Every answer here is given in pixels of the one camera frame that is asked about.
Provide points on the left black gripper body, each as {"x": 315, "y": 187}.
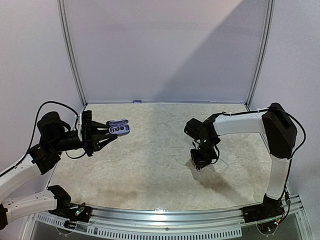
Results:
{"x": 87, "y": 146}

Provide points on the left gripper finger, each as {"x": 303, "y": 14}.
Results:
{"x": 98, "y": 127}
{"x": 104, "y": 141}

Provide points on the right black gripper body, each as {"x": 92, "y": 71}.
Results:
{"x": 200, "y": 162}

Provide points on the purple earbud charging case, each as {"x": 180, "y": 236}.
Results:
{"x": 123, "y": 124}

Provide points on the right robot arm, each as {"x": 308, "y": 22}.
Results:
{"x": 273, "y": 122}

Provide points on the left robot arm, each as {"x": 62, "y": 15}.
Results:
{"x": 56, "y": 137}

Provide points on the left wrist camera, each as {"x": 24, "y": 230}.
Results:
{"x": 83, "y": 125}

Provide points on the purple sticker on wall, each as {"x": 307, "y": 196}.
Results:
{"x": 137, "y": 101}

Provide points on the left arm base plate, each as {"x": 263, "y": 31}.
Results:
{"x": 74, "y": 213}

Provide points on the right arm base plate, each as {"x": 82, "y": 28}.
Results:
{"x": 259, "y": 212}

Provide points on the aluminium front rail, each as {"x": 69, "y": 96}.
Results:
{"x": 216, "y": 224}

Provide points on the left aluminium corner post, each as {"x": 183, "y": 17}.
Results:
{"x": 61, "y": 4}

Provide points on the aluminium corner post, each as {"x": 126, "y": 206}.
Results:
{"x": 61, "y": 4}
{"x": 262, "y": 52}

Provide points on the right aluminium corner post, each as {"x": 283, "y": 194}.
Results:
{"x": 262, "y": 52}

